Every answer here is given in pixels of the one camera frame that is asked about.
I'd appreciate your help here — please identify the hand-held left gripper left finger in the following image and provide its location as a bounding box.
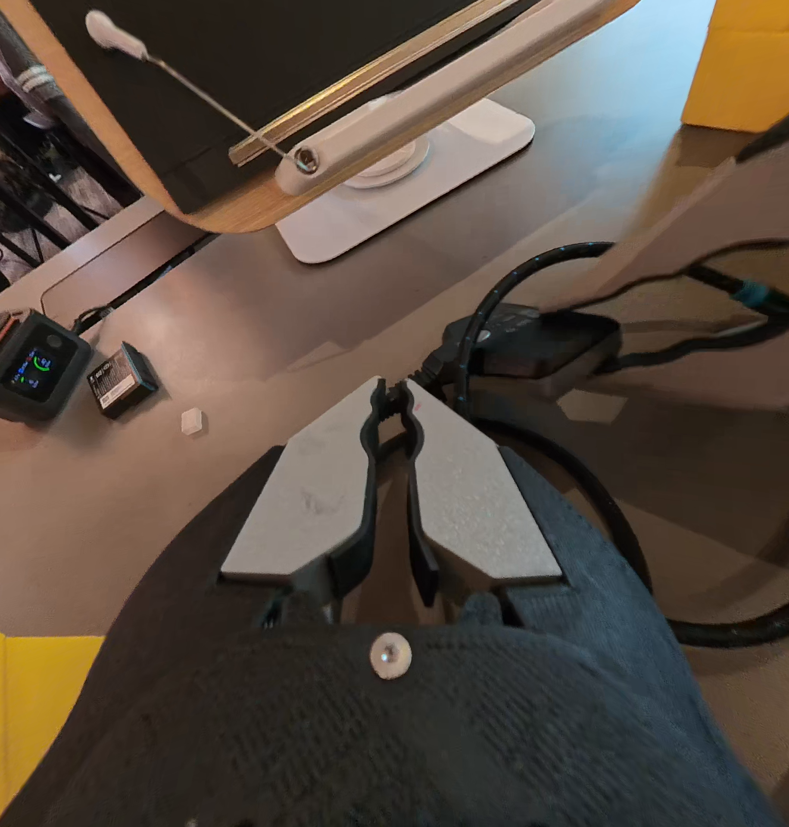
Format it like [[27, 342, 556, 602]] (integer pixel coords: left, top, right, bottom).
[[220, 376, 389, 598]]

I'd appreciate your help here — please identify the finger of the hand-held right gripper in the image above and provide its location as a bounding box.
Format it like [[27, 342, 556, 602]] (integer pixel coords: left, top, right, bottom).
[[600, 315, 789, 414], [549, 137, 789, 306]]

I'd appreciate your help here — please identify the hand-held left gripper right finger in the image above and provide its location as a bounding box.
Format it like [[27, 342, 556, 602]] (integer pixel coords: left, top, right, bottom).
[[397, 379, 564, 607]]

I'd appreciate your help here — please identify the yellow plastic bin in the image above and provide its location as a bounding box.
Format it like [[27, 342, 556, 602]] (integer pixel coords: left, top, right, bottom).
[[680, 0, 789, 133], [0, 632, 106, 827]]

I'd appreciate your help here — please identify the black switch pigtail cable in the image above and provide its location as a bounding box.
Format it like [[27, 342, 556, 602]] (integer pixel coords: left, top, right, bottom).
[[404, 349, 450, 398]]

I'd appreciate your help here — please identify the black hdmi switch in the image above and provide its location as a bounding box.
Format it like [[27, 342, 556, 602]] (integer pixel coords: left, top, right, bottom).
[[443, 302, 623, 382]]

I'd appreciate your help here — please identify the braided black hdmi cable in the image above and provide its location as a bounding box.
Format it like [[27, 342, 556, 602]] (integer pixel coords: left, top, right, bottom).
[[452, 240, 789, 647]]

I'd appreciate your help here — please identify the dark charger case with display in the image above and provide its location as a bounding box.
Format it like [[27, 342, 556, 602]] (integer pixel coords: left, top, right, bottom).
[[0, 309, 93, 424]]

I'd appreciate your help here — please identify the monitor on white stand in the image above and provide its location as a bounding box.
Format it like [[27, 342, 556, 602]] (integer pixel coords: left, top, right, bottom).
[[0, 0, 641, 266]]

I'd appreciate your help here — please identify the black camera battery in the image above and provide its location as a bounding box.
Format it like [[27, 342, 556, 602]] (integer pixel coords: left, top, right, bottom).
[[86, 342, 160, 421]]

